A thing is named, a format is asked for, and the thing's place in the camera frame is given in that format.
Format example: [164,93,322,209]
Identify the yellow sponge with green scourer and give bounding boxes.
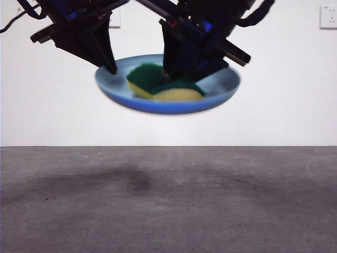
[126,63,205,102]

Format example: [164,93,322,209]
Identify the light blue round plate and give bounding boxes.
[94,54,242,114]

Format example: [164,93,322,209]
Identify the white wall socket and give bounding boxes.
[320,5,337,30]
[108,5,122,28]

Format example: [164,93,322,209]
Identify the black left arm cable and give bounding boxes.
[0,0,49,34]

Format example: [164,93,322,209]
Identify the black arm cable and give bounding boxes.
[235,0,276,27]
[0,0,49,34]

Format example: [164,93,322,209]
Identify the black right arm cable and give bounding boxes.
[235,0,276,27]

